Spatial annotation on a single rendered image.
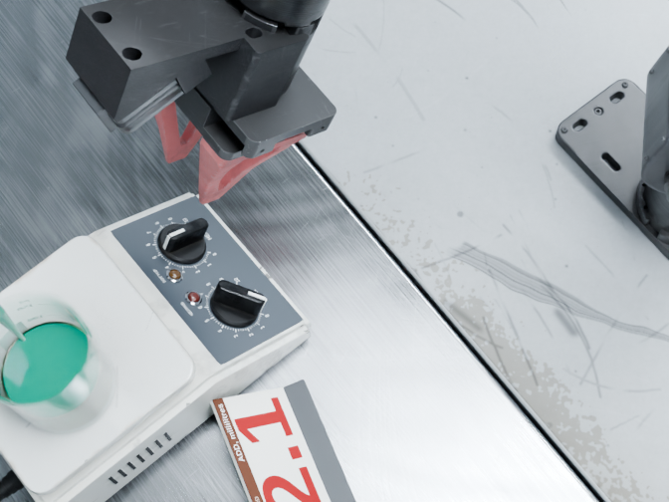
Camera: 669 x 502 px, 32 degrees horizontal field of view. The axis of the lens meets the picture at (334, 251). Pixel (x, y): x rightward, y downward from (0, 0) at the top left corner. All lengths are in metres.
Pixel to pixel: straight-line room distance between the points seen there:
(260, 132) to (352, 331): 0.22
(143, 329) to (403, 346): 0.18
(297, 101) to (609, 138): 0.28
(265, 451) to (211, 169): 0.19
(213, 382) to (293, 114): 0.18
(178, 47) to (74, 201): 0.30
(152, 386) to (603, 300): 0.31
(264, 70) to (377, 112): 0.26
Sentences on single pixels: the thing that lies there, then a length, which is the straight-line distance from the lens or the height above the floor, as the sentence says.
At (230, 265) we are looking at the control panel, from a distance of 0.77.
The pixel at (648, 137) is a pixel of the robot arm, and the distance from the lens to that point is 0.71.
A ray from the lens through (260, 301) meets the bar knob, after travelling 0.73.
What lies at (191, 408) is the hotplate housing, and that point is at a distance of 0.73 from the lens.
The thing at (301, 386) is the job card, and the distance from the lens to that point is 0.77.
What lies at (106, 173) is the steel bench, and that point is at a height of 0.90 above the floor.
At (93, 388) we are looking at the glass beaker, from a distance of 0.66.
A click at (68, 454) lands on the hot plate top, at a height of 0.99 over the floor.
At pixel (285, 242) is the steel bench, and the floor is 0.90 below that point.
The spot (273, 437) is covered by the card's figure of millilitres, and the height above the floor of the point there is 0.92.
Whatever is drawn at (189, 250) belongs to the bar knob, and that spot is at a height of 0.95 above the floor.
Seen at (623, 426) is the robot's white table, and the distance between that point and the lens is 0.79.
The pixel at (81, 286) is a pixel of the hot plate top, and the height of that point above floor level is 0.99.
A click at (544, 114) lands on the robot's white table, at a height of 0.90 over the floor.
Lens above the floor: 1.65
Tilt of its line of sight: 69 degrees down
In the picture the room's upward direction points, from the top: 7 degrees counter-clockwise
